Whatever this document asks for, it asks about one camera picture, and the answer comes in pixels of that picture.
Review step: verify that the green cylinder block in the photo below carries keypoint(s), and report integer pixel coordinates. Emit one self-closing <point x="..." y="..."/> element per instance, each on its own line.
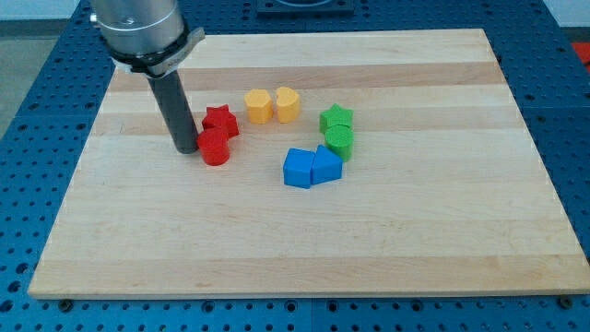
<point x="340" y="140"/>

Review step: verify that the wooden board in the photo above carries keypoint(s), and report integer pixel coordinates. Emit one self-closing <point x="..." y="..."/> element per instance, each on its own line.
<point x="445" y="193"/>

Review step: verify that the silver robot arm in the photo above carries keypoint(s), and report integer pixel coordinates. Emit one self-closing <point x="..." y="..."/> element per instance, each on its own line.
<point x="150" y="37"/>

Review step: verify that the yellow hexagon block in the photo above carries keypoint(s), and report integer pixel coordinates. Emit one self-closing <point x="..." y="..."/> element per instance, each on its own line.
<point x="259" y="106"/>

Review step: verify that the blue triangle block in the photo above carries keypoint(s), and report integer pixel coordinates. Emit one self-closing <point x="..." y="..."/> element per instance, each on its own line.
<point x="327" y="166"/>

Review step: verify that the red object at edge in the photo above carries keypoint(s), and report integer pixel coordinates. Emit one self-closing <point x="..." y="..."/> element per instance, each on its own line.
<point x="582" y="49"/>

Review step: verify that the dark cylindrical pointer rod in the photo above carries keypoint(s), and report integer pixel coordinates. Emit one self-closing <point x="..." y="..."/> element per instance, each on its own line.
<point x="174" y="107"/>

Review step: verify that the red star block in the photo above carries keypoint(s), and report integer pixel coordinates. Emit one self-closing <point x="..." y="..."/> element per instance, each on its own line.
<point x="221" y="117"/>

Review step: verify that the green star block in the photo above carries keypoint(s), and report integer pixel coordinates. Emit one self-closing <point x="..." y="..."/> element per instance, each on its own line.
<point x="335" y="115"/>

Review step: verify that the blue cube block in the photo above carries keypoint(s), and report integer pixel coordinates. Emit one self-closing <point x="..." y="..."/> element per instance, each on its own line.
<point x="297" y="168"/>

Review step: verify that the red cylinder block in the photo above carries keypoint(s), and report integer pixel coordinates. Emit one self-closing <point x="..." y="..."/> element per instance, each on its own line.
<point x="213" y="144"/>

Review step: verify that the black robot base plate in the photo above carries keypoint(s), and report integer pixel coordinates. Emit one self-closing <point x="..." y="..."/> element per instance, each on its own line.
<point x="282" y="8"/>

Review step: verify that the yellow heart block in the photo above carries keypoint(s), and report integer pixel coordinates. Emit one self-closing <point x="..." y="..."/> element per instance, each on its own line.
<point x="288" y="104"/>

